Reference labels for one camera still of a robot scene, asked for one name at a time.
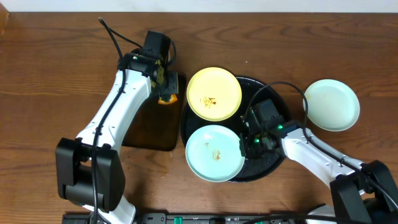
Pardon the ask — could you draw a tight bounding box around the green and yellow sponge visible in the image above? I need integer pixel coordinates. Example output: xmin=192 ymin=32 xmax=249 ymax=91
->
xmin=158 ymin=94 xmax=178 ymax=105

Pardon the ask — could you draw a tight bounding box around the light blue plate front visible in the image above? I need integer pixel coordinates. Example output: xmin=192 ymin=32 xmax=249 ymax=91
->
xmin=185 ymin=124 xmax=245 ymax=182

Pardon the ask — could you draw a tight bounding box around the light blue plate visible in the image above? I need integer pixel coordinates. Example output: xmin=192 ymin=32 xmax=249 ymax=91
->
xmin=303 ymin=79 xmax=360 ymax=132
xmin=185 ymin=124 xmax=245 ymax=182

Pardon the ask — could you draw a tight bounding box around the yellow plate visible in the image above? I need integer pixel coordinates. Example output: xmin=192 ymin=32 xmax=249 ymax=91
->
xmin=187 ymin=67 xmax=243 ymax=121

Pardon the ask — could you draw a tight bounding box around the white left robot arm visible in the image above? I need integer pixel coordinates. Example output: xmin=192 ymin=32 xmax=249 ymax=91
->
xmin=55 ymin=49 xmax=178 ymax=223

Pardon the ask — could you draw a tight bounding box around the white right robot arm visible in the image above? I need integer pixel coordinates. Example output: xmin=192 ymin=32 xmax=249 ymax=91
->
xmin=240 ymin=121 xmax=397 ymax=223

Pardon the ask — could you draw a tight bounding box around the black round tray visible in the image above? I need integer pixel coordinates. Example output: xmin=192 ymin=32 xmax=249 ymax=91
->
xmin=180 ymin=77 xmax=291 ymax=182

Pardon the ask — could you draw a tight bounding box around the black rectangular water tray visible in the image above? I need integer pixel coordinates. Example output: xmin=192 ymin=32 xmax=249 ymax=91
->
xmin=122 ymin=74 xmax=187 ymax=151

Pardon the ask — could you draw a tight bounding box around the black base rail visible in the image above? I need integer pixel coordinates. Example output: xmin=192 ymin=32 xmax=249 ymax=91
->
xmin=62 ymin=213 xmax=306 ymax=224

